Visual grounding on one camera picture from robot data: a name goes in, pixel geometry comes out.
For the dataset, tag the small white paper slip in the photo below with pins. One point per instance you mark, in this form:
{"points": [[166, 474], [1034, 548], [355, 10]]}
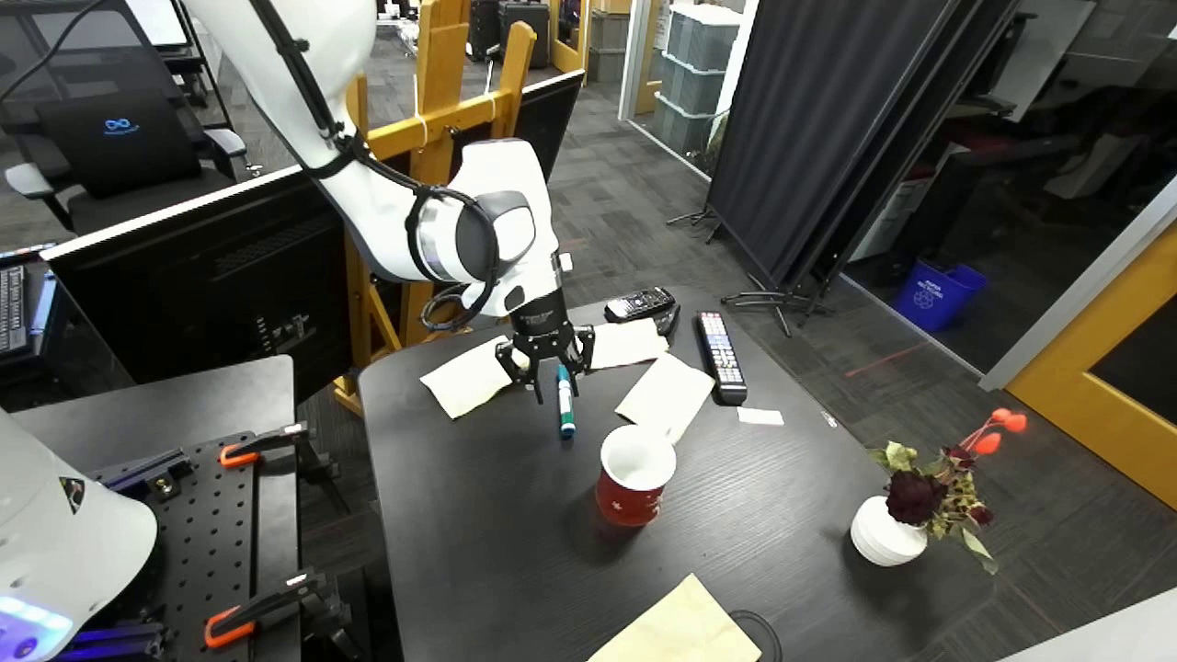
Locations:
{"points": [[757, 417]]}

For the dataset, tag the white domed device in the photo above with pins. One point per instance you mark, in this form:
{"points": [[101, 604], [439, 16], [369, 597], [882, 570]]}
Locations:
{"points": [[60, 554]]}

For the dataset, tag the white round vase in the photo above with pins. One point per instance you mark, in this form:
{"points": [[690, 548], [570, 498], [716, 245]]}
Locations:
{"points": [[882, 537]]}

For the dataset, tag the artificial flower bouquet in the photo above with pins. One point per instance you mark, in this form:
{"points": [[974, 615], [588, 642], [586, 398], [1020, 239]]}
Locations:
{"points": [[916, 498]]}

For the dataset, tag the black office chair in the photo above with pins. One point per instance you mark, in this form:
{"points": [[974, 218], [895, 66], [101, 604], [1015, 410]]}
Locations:
{"points": [[114, 133]]}

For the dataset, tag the dark side table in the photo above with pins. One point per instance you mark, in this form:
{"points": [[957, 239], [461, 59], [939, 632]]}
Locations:
{"points": [[159, 406]]}

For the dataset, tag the blue plastic bin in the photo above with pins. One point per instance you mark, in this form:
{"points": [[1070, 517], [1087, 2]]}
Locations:
{"points": [[939, 295]]}

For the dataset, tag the black phone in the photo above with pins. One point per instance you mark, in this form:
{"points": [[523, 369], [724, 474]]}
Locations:
{"points": [[640, 304]]}

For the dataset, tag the black remote control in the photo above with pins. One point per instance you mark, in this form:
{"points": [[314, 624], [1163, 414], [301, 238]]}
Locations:
{"points": [[721, 355]]}

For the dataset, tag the white green dry erase marker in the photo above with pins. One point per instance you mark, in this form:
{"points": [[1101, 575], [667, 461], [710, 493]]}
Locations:
{"points": [[562, 410]]}

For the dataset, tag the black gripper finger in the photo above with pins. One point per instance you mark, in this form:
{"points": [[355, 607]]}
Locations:
{"points": [[528, 371], [577, 355]]}

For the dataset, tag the maroon mug white inside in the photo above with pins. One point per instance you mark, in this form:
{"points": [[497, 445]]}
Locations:
{"points": [[629, 500]]}

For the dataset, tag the black desk partition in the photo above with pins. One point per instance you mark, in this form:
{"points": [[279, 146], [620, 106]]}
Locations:
{"points": [[196, 295]]}

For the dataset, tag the black curtain partition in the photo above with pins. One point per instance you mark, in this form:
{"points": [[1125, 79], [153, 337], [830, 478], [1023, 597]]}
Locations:
{"points": [[833, 124]]}

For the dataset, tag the plastic storage drawers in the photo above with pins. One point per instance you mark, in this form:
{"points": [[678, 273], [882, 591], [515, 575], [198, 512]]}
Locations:
{"points": [[694, 73]]}

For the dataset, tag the black perforated breadboard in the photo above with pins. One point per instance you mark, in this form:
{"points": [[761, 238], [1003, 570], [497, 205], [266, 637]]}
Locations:
{"points": [[207, 537]]}

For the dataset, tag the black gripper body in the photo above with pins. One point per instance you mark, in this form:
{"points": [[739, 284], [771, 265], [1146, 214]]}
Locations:
{"points": [[540, 326]]}

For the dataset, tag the cream paper napkin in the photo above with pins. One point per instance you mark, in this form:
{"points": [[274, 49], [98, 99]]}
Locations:
{"points": [[464, 382], [626, 343], [667, 390], [685, 626]]}

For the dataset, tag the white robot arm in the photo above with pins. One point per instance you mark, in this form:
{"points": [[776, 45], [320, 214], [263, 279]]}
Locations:
{"points": [[380, 207]]}

